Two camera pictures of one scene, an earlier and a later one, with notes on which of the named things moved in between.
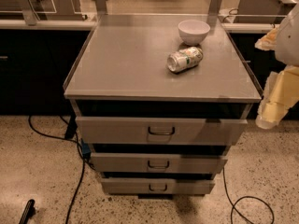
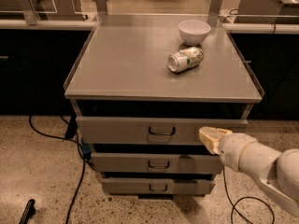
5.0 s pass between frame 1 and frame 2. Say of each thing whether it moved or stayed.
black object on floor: stayed
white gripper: moved
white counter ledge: stayed
